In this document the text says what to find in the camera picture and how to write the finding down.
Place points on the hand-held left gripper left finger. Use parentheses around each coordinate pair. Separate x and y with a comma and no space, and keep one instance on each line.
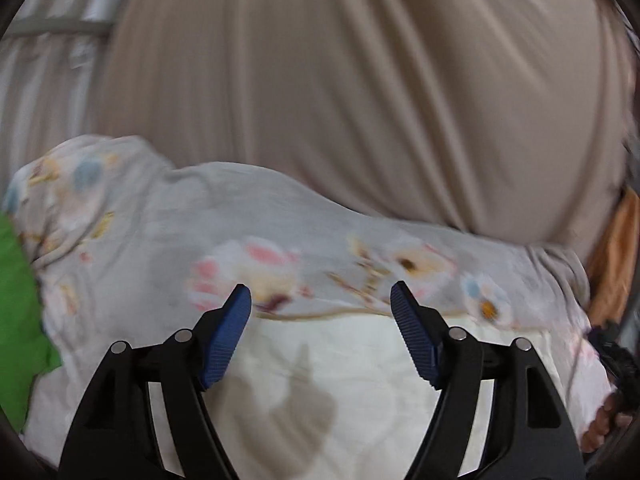
(227,340)

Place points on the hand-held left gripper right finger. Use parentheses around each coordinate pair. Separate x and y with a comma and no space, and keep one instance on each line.
(417,340)

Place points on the cream quilted jacket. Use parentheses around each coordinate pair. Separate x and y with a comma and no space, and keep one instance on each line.
(360,390)

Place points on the person's right hand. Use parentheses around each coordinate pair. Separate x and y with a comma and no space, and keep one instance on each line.
(600,422)

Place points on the orange cloth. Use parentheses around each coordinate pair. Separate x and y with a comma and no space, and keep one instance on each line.
(615,260)

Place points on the floral grey blanket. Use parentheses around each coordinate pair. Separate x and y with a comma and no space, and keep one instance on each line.
(175,210)

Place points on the green pillow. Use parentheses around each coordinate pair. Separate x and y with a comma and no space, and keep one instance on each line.
(20,335)

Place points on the beige curtain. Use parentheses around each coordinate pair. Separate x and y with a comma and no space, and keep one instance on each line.
(350,85)

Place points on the white satin curtain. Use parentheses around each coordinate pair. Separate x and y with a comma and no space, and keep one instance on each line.
(40,100)

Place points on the grey metal rail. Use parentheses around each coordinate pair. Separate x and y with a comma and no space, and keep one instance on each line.
(60,27)

